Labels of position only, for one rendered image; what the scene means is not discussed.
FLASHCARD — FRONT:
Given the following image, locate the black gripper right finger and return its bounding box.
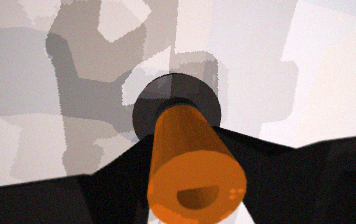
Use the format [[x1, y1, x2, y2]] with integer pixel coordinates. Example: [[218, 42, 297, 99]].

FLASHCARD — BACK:
[[211, 126, 356, 224]]

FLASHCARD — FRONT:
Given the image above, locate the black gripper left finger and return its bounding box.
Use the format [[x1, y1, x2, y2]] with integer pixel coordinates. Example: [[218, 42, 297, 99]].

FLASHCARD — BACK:
[[0, 134, 154, 224]]

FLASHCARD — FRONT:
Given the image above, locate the orange knob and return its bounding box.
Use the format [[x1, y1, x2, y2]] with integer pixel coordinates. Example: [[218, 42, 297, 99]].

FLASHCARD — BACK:
[[147, 105, 246, 224]]

